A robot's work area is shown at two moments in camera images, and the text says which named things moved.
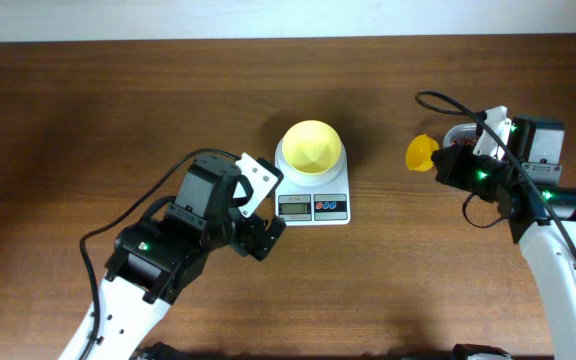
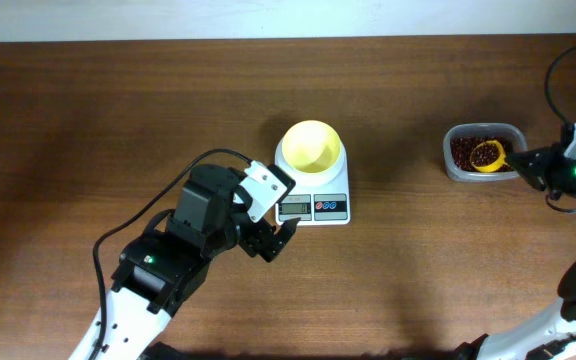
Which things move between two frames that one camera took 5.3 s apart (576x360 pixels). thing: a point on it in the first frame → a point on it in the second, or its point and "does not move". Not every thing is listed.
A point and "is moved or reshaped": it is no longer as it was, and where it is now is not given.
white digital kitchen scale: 314,199 does not move
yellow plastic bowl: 312,147 does not move
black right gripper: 448,171 → 546,161
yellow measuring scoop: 419,152 is moved or reshaped
